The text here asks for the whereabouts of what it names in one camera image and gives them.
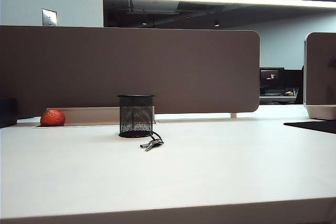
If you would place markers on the small yellow object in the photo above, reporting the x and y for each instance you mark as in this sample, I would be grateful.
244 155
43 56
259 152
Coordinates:
288 93

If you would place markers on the small ceiling spotlight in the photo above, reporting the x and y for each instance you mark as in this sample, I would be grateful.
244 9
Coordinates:
217 24

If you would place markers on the black desk mat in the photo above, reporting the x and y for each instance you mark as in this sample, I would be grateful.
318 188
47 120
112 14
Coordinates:
315 126

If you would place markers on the bunch of keys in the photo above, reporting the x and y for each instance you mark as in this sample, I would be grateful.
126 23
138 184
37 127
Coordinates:
155 142

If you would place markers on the black computer monitor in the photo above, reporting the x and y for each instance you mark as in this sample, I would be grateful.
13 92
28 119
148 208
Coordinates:
271 77

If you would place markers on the dark blue box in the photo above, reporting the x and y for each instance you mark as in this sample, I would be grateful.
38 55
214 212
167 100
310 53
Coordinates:
8 111

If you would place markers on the black mesh basket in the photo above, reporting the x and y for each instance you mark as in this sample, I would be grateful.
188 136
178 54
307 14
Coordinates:
135 116

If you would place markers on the white partition base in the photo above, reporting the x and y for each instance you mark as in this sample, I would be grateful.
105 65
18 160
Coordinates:
321 111

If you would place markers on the black office chair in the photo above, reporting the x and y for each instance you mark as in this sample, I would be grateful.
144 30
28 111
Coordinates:
301 95

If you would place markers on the narrow brown desk partition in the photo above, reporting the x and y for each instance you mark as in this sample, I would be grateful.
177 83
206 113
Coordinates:
321 72

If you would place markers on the orange round fruit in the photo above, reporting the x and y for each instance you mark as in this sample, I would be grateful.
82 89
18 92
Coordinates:
52 117

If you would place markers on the metal wall plate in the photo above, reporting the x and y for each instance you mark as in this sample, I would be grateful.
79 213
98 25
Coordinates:
49 16

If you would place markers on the wide brown desk partition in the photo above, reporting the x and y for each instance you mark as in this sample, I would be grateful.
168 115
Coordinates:
131 64

